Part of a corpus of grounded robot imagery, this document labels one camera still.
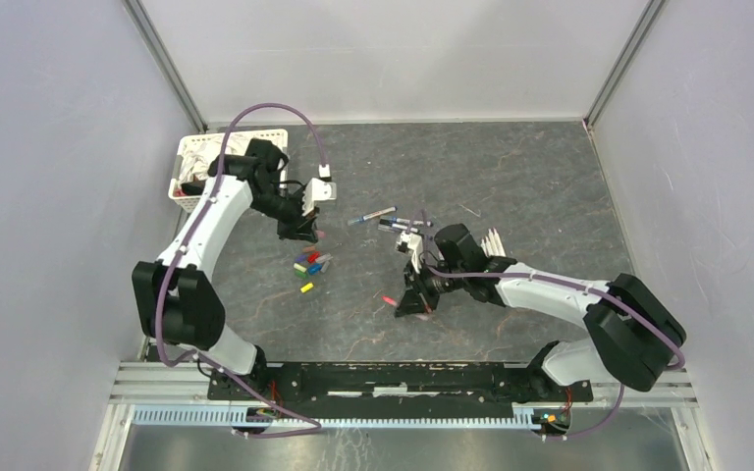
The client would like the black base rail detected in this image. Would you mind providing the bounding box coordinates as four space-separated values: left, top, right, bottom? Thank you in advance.
207 361 594 421

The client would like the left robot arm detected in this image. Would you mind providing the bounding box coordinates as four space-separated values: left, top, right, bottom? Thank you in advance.
132 138 319 400

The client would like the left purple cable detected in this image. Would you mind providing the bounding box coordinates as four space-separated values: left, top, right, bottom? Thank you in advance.
154 102 332 440

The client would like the purple cable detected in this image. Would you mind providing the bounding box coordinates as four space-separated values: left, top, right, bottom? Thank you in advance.
154 102 332 440
415 209 686 441

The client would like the right base electronics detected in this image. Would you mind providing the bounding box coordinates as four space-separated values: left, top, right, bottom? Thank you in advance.
531 409 572 436

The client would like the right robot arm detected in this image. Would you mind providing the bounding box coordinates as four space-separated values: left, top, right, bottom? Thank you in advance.
395 224 686 400

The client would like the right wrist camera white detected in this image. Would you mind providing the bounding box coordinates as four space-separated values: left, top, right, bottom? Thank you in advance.
396 232 425 274

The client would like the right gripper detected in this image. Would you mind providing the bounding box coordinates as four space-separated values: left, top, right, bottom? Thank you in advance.
395 256 467 316

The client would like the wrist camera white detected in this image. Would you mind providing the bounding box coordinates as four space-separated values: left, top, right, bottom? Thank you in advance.
302 178 337 216
396 232 425 274

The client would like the black item in basket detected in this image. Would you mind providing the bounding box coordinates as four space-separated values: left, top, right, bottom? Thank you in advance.
180 182 205 197

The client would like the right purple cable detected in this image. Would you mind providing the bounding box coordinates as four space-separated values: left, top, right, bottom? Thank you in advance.
415 209 686 441

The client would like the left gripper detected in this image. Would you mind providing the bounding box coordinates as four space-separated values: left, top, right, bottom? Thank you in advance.
250 185 321 245

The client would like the grey slotted cable duct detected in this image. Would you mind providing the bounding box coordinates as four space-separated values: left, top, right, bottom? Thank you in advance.
132 405 540 431

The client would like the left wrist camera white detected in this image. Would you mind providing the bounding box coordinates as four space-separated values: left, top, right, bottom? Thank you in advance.
302 178 337 216

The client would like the dark blue cap pen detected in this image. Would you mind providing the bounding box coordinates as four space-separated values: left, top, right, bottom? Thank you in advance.
387 218 434 227

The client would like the white cloth in basket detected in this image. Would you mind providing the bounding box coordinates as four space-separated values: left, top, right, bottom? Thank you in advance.
173 129 288 183

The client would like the white plastic basket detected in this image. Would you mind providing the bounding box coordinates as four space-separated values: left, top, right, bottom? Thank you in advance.
168 129 289 214

